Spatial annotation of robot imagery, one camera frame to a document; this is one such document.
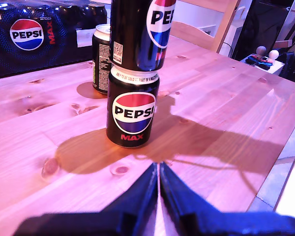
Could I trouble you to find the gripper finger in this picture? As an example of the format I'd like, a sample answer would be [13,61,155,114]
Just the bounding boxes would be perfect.
[159,162,222,236]
[102,163,159,236]

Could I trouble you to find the black Pepsi Max can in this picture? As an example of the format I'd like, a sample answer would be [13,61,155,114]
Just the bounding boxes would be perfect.
[109,0,177,72]
[106,70,160,148]
[92,24,113,95]

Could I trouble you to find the black Pepsi Max multipack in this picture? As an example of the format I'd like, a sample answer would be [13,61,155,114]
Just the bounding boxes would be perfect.
[0,0,108,81]

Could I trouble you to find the red and blue controller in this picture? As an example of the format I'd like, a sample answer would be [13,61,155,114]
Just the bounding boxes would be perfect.
[247,55,273,69]

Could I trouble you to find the white low side table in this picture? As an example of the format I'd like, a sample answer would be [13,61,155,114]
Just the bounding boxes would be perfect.
[239,54,286,76]

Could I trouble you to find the light wooden chair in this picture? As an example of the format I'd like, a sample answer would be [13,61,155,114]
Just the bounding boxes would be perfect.
[171,0,241,54]

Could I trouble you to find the tall black furniture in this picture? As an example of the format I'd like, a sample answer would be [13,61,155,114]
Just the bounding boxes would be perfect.
[232,0,295,62]

